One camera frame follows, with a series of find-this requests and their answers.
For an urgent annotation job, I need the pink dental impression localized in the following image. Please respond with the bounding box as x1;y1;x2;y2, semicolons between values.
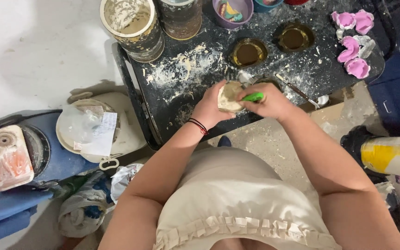
344;57;372;80
331;11;357;30
337;36;360;63
354;9;375;35

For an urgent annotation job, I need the blue plastic cup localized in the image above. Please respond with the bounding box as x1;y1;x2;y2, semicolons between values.
253;0;285;14

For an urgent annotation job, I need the clear plastic bag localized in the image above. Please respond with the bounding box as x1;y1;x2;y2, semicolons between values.
59;104;104;145

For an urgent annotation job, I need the plaster-stained white box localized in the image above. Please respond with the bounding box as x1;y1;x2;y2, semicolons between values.
0;125;35;192

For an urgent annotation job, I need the beige plaster cast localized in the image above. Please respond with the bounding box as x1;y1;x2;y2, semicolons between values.
217;81;246;113

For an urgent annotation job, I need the blue round machine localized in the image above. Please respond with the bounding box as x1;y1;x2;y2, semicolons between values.
0;109;99;189

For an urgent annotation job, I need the black work table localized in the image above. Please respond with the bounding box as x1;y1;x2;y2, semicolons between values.
111;0;397;150

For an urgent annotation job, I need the yellow and white cylinder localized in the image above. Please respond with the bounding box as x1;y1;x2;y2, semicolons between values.
360;136;400;181

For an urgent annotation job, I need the purple plastic cup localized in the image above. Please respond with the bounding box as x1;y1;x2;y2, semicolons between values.
212;0;255;30

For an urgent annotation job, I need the colourful dental model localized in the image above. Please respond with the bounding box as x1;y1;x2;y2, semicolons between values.
219;0;244;22

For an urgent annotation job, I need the white paper slip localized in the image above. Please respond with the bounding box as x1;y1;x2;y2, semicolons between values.
73;106;118;157

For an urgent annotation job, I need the plaster-stained glass jar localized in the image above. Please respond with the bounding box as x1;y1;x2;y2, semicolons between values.
156;0;203;41

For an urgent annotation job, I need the red and black string bracelet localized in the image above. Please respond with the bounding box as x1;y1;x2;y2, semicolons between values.
187;118;209;136

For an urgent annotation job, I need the dark blue shoe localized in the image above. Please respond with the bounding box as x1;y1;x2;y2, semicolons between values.
217;135;233;148

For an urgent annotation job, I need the crumpled silver bag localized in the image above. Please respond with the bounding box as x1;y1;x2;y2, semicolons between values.
110;163;144;206

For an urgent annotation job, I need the large plaster-stained jar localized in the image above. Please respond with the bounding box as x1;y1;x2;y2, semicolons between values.
99;0;165;63

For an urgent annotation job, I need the person's left hand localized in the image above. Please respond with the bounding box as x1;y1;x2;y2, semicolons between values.
190;80;237;131

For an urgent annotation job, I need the white and blue plastic bag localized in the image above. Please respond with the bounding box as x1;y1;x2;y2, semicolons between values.
58;170;114;239

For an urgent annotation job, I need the person's right hand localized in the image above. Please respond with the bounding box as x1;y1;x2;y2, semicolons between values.
236;83;296;123

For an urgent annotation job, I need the clear plastic impression tray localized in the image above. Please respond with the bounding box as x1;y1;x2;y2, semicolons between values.
353;35;376;59

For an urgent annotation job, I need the amber round mould ring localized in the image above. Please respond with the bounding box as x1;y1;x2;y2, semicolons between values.
229;38;269;69
274;22;315;53

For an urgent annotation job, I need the black plastic bag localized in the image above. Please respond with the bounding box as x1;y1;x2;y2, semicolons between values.
340;125;389;184

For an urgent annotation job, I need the white lidded bucket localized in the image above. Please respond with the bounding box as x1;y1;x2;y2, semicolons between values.
56;92;148;164

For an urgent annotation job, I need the green handled knife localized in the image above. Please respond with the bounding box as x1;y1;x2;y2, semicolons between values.
241;92;265;103

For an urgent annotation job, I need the cream ruffled dress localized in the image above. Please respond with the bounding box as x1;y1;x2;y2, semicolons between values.
153;146;343;250

